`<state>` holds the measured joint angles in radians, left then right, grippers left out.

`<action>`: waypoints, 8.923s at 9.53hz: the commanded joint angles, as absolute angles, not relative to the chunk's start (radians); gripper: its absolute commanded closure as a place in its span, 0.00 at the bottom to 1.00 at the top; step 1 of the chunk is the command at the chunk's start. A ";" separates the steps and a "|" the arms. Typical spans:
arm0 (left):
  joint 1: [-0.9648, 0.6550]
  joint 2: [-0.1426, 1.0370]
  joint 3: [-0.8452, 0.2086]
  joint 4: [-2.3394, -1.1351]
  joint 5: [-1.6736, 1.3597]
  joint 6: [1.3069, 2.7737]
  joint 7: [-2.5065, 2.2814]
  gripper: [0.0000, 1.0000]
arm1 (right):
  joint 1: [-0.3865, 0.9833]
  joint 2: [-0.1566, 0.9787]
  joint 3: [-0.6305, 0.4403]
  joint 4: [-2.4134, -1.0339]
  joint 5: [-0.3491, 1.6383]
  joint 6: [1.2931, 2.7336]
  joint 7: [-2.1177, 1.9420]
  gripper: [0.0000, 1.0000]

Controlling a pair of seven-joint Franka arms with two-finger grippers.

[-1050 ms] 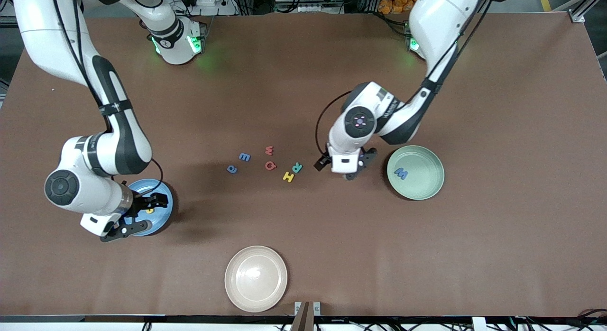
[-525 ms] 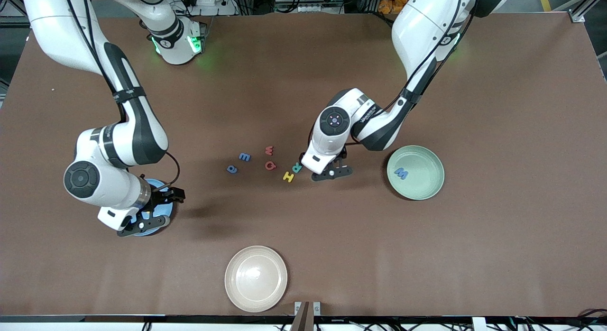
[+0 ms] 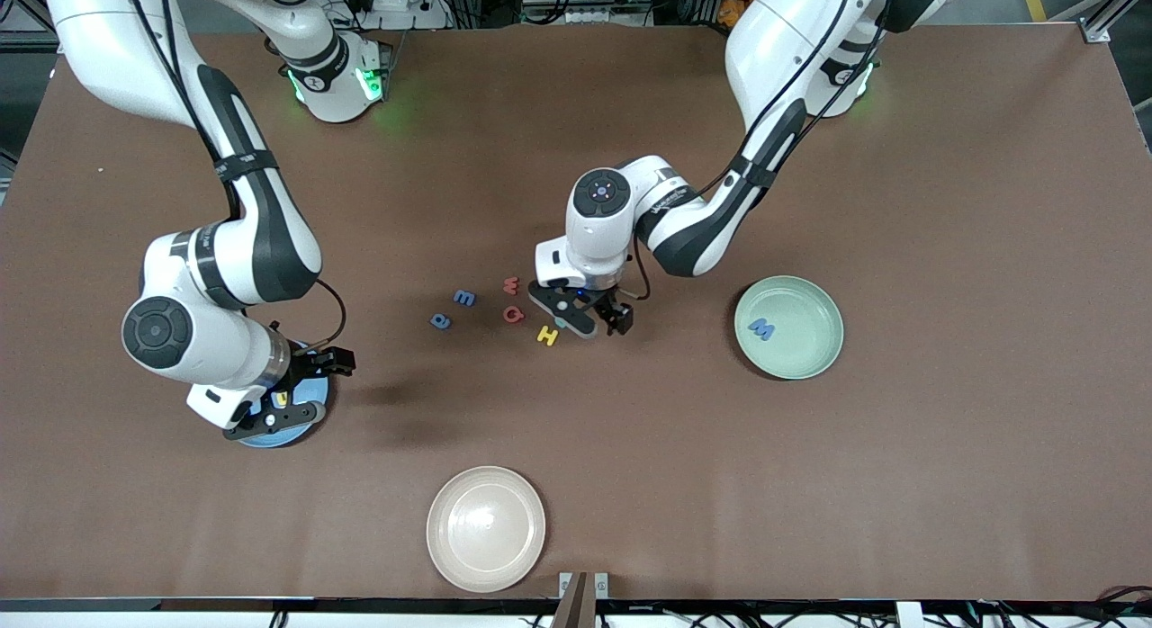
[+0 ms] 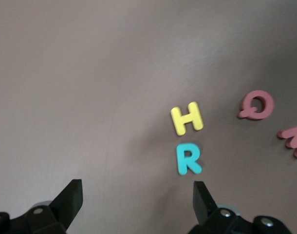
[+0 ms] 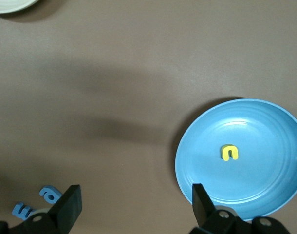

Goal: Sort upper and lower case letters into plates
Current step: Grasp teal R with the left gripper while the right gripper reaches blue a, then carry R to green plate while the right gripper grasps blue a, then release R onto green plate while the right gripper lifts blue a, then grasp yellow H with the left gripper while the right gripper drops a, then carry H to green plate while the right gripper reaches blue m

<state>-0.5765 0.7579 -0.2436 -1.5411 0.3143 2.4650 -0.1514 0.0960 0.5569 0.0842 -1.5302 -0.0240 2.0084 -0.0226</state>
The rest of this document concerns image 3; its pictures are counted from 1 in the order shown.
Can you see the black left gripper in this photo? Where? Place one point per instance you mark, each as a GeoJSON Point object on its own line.
{"type": "Point", "coordinates": [610, 305]}

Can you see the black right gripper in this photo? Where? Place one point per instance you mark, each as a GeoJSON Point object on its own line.
{"type": "Point", "coordinates": [306, 364]}

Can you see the yellow capital letter H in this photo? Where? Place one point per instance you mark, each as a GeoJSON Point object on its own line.
{"type": "Point", "coordinates": [547, 336]}

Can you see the red capital letter Q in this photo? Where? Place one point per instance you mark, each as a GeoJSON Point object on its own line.
{"type": "Point", "coordinates": [505, 314]}

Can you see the blue small letter a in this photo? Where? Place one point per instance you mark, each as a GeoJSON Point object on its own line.
{"type": "Point", "coordinates": [446, 321]}

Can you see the blue capital letter W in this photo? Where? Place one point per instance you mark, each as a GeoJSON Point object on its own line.
{"type": "Point", "coordinates": [761, 331]}

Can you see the blue small letter m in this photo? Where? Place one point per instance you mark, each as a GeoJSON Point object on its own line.
{"type": "Point", "coordinates": [464, 298]}

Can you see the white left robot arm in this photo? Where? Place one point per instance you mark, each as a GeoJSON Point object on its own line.
{"type": "Point", "coordinates": [783, 43]}

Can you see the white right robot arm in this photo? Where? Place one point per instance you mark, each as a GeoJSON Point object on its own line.
{"type": "Point", "coordinates": [90, 52]}

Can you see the blue plate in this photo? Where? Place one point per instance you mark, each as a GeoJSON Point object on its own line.
{"type": "Point", "coordinates": [315, 392]}

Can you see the red small letter w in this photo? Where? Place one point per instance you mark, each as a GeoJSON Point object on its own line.
{"type": "Point", "coordinates": [510, 287]}

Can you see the green plate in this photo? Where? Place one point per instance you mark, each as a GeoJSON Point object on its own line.
{"type": "Point", "coordinates": [801, 358]}

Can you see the beige plate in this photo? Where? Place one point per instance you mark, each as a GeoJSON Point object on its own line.
{"type": "Point", "coordinates": [486, 529]}

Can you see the orange packets pile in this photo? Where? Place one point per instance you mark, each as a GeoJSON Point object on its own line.
{"type": "Point", "coordinates": [731, 12]}

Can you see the white power strip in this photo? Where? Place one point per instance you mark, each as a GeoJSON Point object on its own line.
{"type": "Point", "coordinates": [414, 18]}

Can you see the metal bracket with bar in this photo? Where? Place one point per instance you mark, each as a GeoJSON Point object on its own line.
{"type": "Point", "coordinates": [582, 601]}

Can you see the aluminium frame profile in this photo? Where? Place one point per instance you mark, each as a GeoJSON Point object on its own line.
{"type": "Point", "coordinates": [18, 41]}
{"type": "Point", "coordinates": [1102, 25]}

